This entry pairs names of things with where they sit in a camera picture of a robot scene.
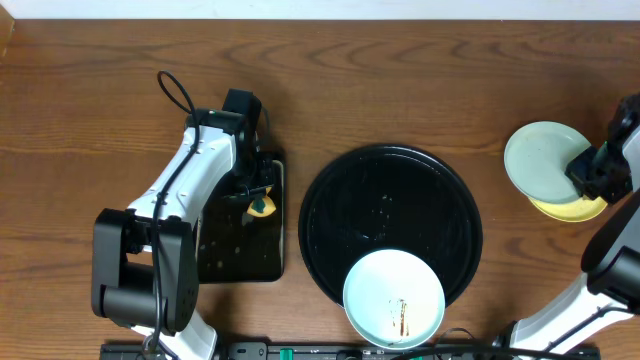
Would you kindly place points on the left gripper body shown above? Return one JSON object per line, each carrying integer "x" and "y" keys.
{"x": 255, "y": 191}

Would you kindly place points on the yellow plate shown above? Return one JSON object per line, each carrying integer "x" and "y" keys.
{"x": 581, "y": 210}

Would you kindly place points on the light blue plate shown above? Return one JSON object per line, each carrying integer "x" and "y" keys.
{"x": 536, "y": 156}
{"x": 393, "y": 299}

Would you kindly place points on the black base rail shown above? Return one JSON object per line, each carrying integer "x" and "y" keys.
{"x": 263, "y": 351}

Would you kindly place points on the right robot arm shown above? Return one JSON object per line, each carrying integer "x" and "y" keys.
{"x": 607, "y": 290}

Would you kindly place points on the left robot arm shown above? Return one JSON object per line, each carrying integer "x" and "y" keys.
{"x": 144, "y": 261}

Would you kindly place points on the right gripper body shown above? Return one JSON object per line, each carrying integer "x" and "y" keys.
{"x": 585, "y": 170}

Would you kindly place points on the black rectangular tray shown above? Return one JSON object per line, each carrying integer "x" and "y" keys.
{"x": 233, "y": 246}

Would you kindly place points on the black round tray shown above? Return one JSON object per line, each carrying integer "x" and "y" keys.
{"x": 389, "y": 197}

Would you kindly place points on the green yellow sponge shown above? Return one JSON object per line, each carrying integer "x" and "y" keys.
{"x": 262, "y": 205}

